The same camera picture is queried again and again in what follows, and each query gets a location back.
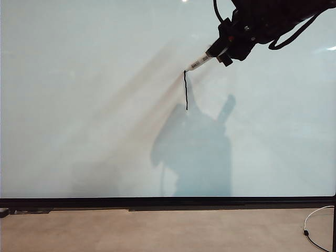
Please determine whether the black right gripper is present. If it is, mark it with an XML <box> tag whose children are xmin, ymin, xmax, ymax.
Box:
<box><xmin>205</xmin><ymin>5</ymin><xmax>266</xmax><ymax>68</ymax></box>

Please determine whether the white marker pen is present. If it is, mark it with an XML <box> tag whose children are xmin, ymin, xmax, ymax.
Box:
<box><xmin>184</xmin><ymin>53</ymin><xmax>214</xmax><ymax>72</ymax></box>

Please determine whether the white glass whiteboard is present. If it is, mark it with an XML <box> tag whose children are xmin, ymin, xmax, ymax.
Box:
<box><xmin>0</xmin><ymin>0</ymin><xmax>336</xmax><ymax>199</ymax></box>

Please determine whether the black camera cable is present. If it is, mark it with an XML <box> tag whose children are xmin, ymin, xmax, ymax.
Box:
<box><xmin>213</xmin><ymin>0</ymin><xmax>227</xmax><ymax>25</ymax></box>

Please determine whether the black whiteboard frame rail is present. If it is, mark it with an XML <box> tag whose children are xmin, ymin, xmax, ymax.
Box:
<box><xmin>0</xmin><ymin>195</ymin><xmax>336</xmax><ymax>215</ymax></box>

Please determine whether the white power cable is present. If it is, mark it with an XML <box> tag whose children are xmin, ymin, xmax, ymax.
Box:
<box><xmin>303</xmin><ymin>205</ymin><xmax>336</xmax><ymax>252</ymax></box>

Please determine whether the black vertical stand post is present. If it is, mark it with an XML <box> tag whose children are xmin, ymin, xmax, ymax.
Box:
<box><xmin>333</xmin><ymin>194</ymin><xmax>336</xmax><ymax>252</ymax></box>

